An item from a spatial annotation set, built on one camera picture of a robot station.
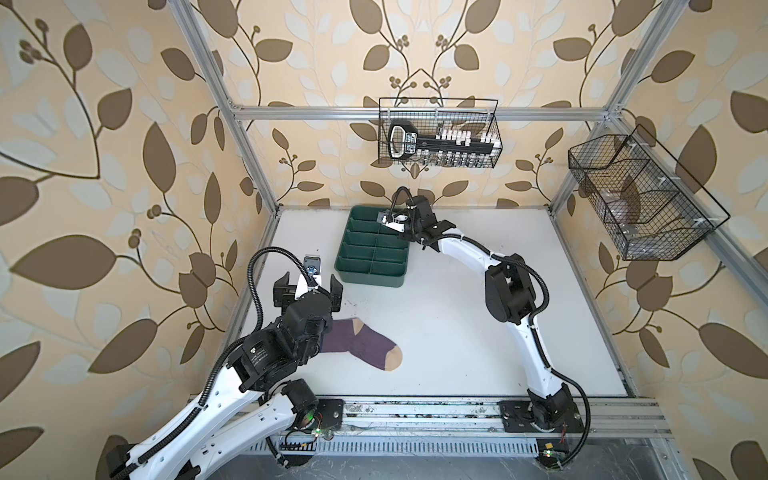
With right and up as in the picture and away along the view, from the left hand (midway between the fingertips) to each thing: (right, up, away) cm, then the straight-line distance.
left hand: (314, 277), depth 67 cm
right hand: (+21, +16, +34) cm, 43 cm away
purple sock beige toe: (+8, -22, +20) cm, 30 cm away
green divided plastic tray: (+10, +4, +32) cm, 34 cm away
